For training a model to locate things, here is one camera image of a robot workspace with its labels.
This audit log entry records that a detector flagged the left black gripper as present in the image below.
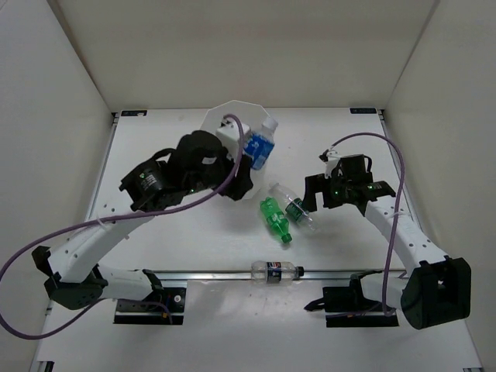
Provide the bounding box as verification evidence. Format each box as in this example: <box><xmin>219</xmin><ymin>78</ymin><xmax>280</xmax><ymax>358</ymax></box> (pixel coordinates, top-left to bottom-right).
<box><xmin>184</xmin><ymin>144</ymin><xmax>253</xmax><ymax>200</ymax></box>

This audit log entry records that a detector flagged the green label clear bottle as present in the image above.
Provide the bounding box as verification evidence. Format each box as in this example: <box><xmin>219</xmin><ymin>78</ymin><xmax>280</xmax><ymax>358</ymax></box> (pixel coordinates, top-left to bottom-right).
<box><xmin>269</xmin><ymin>182</ymin><xmax>318</xmax><ymax>233</ymax></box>

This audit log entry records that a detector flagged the blue label clear bottle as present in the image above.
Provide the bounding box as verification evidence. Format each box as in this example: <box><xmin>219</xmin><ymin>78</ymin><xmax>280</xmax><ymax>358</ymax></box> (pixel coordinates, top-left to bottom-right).
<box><xmin>243</xmin><ymin>116</ymin><xmax>278</xmax><ymax>171</ymax></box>

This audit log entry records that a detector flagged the green plastic bottle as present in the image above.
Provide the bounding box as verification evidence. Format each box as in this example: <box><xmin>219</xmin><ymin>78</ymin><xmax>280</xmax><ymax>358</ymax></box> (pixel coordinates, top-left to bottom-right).
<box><xmin>260</xmin><ymin>197</ymin><xmax>292</xmax><ymax>244</ymax></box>

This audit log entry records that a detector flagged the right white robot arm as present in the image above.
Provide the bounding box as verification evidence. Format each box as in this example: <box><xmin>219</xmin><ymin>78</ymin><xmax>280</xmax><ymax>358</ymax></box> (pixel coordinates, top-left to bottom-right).
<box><xmin>303</xmin><ymin>174</ymin><xmax>471</xmax><ymax>329</ymax></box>

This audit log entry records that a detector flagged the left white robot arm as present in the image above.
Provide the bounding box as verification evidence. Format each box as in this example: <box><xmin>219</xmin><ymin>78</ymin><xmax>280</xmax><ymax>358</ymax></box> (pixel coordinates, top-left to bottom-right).
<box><xmin>32</xmin><ymin>128</ymin><xmax>253</xmax><ymax>310</ymax></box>

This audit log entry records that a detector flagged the white octagonal plastic bin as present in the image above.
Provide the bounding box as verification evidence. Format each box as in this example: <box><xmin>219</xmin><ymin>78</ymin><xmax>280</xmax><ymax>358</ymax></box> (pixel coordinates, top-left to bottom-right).
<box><xmin>201</xmin><ymin>100</ymin><xmax>270</xmax><ymax>200</ymax></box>

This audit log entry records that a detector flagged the right dark corner label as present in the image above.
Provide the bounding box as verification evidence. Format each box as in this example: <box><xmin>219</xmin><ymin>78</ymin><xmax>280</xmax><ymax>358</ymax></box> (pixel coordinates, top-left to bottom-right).
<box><xmin>350</xmin><ymin>107</ymin><xmax>377</xmax><ymax>115</ymax></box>

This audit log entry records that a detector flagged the dark corner label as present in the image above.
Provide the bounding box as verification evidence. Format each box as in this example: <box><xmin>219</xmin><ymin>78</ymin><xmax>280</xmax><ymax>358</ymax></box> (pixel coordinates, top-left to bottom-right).
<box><xmin>350</xmin><ymin>107</ymin><xmax>377</xmax><ymax>115</ymax></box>
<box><xmin>120</xmin><ymin>110</ymin><xmax>148</xmax><ymax>117</ymax></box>

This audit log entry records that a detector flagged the Pepsi label clear bottle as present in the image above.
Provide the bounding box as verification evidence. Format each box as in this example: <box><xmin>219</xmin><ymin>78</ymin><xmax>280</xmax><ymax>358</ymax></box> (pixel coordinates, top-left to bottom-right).
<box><xmin>250</xmin><ymin>260</ymin><xmax>305</xmax><ymax>285</ymax></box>

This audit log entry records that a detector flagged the left dark corner label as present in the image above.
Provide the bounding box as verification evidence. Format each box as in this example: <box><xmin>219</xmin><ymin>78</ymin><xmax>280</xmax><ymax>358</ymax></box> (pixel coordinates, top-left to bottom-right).
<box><xmin>120</xmin><ymin>110</ymin><xmax>148</xmax><ymax>117</ymax></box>

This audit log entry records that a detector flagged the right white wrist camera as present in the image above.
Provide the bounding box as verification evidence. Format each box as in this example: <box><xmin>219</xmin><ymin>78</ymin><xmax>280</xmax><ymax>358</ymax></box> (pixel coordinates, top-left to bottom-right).
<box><xmin>319</xmin><ymin>147</ymin><xmax>341</xmax><ymax>178</ymax></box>

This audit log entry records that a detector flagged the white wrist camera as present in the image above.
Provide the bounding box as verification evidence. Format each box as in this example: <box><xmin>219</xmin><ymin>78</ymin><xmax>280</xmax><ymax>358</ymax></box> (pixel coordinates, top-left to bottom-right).
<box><xmin>319</xmin><ymin>147</ymin><xmax>341</xmax><ymax>178</ymax></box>
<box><xmin>215</xmin><ymin>119</ymin><xmax>239</xmax><ymax>158</ymax></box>

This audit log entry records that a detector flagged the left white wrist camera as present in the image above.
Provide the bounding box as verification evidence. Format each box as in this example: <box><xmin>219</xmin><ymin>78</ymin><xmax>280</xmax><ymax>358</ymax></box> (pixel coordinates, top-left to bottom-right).
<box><xmin>215</xmin><ymin>119</ymin><xmax>239</xmax><ymax>158</ymax></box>

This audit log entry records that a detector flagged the aluminium table rail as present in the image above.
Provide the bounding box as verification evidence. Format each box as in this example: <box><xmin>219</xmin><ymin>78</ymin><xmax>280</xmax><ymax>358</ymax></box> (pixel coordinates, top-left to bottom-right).
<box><xmin>154</xmin><ymin>270</ymin><xmax>408</xmax><ymax>281</ymax></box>

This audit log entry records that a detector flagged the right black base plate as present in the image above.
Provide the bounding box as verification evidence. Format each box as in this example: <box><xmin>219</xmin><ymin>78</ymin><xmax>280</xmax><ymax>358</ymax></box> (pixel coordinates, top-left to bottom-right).
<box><xmin>304</xmin><ymin>287</ymin><xmax>399</xmax><ymax>329</ymax></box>

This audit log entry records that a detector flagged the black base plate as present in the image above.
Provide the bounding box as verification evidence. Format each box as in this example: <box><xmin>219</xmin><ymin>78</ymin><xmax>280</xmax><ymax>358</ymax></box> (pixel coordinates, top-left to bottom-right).
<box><xmin>304</xmin><ymin>287</ymin><xmax>399</xmax><ymax>329</ymax></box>
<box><xmin>113</xmin><ymin>281</ymin><xmax>187</xmax><ymax>326</ymax></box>

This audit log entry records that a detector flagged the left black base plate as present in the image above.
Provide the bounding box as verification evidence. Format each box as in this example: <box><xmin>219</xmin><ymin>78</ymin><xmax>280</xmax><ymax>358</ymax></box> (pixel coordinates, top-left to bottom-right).
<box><xmin>113</xmin><ymin>281</ymin><xmax>187</xmax><ymax>326</ymax></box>

